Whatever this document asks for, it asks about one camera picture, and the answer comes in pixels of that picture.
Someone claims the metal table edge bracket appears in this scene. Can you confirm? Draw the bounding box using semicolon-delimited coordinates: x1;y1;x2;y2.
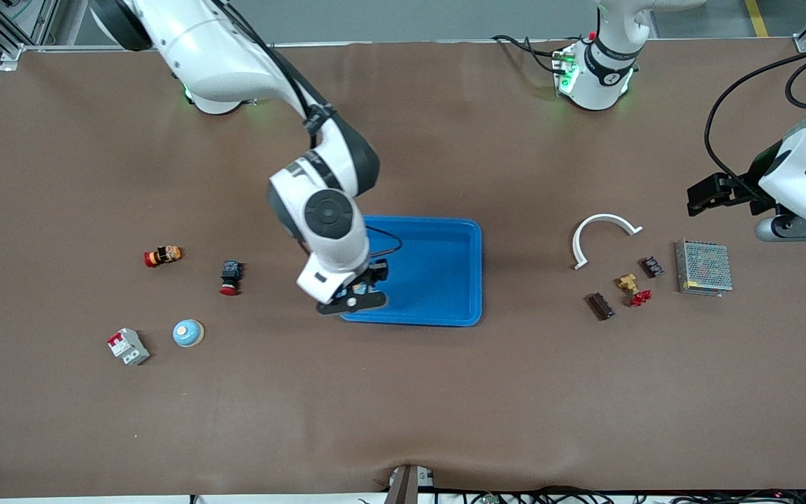
386;464;435;504

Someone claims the light blue call bell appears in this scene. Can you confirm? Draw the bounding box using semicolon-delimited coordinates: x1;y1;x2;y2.
172;318;206;349

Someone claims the white curved pipe clamp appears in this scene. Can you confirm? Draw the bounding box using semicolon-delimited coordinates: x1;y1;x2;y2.
572;213;644;271

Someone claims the red white circuit breaker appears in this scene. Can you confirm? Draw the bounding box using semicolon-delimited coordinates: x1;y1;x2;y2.
107;328;150;367

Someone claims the brown table cover mat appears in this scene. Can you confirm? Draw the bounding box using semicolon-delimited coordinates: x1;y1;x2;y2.
0;38;806;499

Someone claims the metal mesh power supply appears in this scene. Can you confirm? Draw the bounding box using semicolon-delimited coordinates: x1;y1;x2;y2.
674;238;733;298

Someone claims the brass valve red handle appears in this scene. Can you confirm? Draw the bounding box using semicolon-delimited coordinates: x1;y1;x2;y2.
618;273;653;308

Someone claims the black base cable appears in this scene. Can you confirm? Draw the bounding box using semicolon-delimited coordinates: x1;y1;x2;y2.
490;34;565;74

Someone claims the orange emergency stop button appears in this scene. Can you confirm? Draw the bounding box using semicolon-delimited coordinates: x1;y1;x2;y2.
143;245;183;269

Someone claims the black red push button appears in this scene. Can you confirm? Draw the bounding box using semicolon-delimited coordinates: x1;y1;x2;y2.
219;260;243;297

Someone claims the blue plastic tray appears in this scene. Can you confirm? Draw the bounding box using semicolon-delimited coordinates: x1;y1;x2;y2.
339;215;483;328

